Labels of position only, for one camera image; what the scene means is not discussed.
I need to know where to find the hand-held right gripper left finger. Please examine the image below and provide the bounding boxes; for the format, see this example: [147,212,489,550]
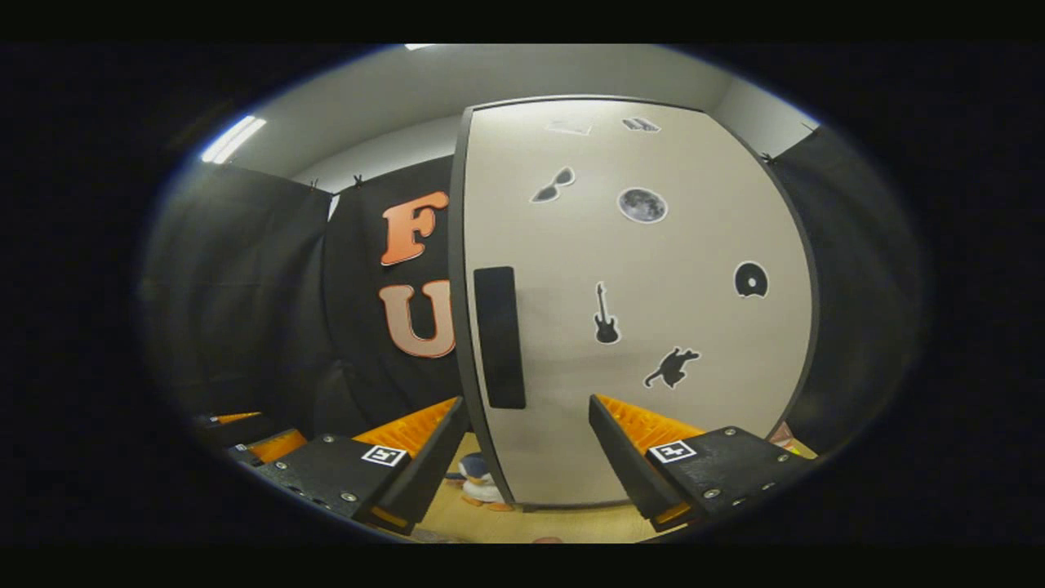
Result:
[256,396,472,537]

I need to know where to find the black backdrop cloth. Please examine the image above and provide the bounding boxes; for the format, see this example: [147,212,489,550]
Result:
[139,122,923,458]

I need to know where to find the black door handle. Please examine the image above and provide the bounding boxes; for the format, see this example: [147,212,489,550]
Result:
[474,265,527,410]

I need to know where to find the penguin plush toy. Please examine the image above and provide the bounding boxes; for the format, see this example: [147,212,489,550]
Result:
[445,452,515,513]

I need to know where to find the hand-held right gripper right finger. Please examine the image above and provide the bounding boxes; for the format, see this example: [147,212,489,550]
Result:
[588,394,819,532]

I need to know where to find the grey cabinet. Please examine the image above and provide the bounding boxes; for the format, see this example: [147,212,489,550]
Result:
[447,95,821,514]

